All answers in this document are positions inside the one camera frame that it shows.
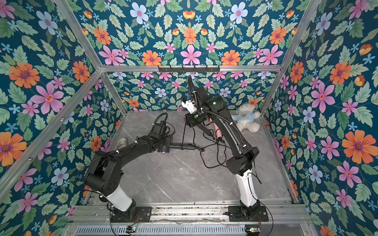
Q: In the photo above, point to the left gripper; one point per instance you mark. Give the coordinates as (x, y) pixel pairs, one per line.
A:
(168, 140)

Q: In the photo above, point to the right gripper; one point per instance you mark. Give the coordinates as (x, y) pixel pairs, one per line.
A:
(196, 99)

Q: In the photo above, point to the dark grey hair dryer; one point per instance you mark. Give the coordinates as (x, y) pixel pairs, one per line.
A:
(203, 129)
(166, 148)

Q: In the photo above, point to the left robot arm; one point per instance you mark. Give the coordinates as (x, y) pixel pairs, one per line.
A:
(104, 173)

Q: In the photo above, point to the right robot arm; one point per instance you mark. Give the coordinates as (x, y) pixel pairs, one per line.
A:
(243, 153)

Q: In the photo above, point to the pink hair dryer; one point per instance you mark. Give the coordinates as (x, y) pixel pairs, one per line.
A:
(218, 133)

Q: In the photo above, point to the rolled beige cloth bundle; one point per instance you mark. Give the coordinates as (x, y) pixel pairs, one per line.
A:
(122, 143)

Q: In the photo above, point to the white teddy bear blue shirt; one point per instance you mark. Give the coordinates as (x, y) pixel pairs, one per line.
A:
(245, 118)

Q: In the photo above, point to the small green circuit board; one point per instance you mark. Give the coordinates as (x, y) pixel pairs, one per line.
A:
(131, 229)

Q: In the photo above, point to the white slotted vent strip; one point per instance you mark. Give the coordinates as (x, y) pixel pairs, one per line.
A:
(163, 230)

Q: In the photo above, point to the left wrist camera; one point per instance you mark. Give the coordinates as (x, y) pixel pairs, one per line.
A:
(161, 128)

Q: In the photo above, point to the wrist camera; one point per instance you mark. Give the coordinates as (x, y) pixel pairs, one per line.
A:
(161, 128)
(189, 105)

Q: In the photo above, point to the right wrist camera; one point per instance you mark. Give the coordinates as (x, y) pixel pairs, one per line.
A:
(189, 105)

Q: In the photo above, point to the black hook rail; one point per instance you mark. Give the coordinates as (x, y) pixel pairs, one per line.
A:
(184, 69)

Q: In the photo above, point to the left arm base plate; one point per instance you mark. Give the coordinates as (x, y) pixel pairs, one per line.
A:
(140, 214)

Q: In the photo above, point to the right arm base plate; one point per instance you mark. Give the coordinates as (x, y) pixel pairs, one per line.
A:
(244, 214)

